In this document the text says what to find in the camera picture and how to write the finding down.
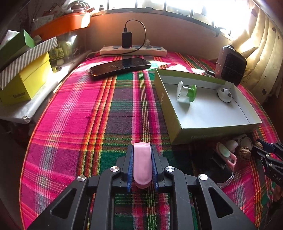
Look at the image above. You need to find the white plug in strip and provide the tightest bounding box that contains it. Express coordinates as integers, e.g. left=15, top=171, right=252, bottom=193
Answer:
left=144, top=39, right=151, bottom=47

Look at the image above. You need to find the brown walnut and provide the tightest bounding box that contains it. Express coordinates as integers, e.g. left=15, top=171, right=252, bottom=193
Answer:
left=255, top=141, right=263, bottom=149
left=237, top=147, right=251, bottom=161

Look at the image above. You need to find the white round dome gadget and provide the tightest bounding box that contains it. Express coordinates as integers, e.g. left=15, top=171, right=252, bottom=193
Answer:
left=217, top=88, right=232, bottom=103

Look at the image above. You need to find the green white cardboard box tray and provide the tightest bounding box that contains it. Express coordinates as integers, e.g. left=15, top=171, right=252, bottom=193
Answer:
left=154, top=69, right=262, bottom=145

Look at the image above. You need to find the green white suction hook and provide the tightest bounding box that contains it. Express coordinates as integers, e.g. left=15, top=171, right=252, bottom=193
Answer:
left=177, top=81, right=197, bottom=102

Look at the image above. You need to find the small white round cap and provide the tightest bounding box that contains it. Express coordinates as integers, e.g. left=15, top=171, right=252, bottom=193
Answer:
left=224, top=140, right=238, bottom=153

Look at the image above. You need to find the plaid bedspread cloth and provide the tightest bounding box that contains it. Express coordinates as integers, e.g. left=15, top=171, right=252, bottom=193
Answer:
left=20, top=52, right=275, bottom=229

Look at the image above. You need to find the black charger adapter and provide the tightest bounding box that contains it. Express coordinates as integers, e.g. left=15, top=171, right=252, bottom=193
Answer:
left=121, top=32, right=132, bottom=48

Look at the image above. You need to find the green box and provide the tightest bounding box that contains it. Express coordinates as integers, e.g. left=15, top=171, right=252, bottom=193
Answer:
left=1, top=30, right=36, bottom=70

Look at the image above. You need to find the black lighter device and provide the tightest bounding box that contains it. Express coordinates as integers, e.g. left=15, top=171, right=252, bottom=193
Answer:
left=198, top=151, right=234, bottom=188

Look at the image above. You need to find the cream heart curtain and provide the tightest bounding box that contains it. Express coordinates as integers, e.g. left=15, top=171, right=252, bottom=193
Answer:
left=231, top=1, right=282, bottom=104

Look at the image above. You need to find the black charger cable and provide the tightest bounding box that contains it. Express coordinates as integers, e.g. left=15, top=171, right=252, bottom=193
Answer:
left=100, top=19, right=147, bottom=56

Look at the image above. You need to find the orange tray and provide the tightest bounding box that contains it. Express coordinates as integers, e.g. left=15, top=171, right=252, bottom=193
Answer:
left=31, top=12, right=91, bottom=41

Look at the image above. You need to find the white power strip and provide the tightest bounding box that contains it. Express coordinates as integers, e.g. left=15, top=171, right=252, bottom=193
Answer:
left=99, top=45, right=167, bottom=57

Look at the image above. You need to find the black smartphone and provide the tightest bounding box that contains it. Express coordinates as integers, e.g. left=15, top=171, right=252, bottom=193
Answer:
left=90, top=57, right=152, bottom=79

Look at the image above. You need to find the yellow box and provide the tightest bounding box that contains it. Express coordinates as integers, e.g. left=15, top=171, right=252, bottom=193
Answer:
left=1, top=53, right=52, bottom=105

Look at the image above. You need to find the pink clip with green pad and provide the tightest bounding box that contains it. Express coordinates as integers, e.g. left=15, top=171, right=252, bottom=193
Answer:
left=216, top=142, right=237, bottom=171

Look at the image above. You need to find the striped white box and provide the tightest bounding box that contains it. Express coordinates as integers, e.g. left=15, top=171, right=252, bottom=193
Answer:
left=1, top=37, right=57, bottom=90

